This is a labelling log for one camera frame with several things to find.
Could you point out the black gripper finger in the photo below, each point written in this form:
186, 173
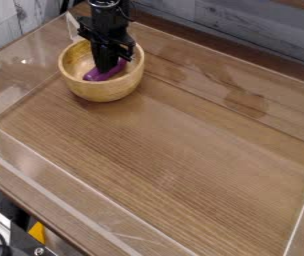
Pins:
99, 54
111, 57

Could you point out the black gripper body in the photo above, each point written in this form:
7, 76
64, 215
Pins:
106, 25

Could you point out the brown wooden bowl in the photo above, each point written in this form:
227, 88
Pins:
75, 64

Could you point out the purple toy eggplant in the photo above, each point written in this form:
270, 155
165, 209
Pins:
95, 75

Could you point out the clear acrylic back barrier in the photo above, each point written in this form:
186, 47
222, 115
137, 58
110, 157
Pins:
257, 92

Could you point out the clear acrylic barrier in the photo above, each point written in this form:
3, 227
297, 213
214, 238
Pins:
257, 92
88, 219

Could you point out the clear acrylic front barrier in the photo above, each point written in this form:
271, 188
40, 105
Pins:
88, 219

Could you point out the yellow black device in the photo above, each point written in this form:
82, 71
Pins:
28, 243

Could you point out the clear acrylic corner bracket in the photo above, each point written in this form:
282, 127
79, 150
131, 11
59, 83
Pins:
72, 27

